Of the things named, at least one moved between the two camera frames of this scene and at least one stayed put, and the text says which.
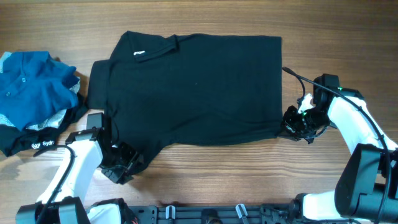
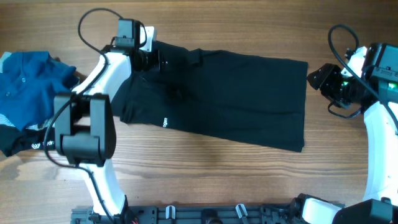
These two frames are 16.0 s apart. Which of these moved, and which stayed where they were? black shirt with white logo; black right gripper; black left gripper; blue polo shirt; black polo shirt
Moved: black polo shirt; black left gripper; black right gripper
Stayed: black shirt with white logo; blue polo shirt
